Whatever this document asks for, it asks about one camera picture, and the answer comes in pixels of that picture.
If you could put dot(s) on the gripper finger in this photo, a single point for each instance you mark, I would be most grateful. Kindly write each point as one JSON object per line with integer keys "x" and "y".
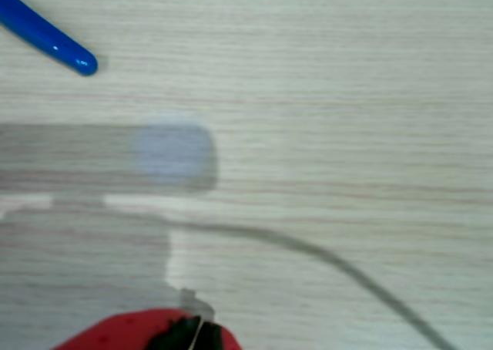
{"x": 215, "y": 338}
{"x": 127, "y": 332}

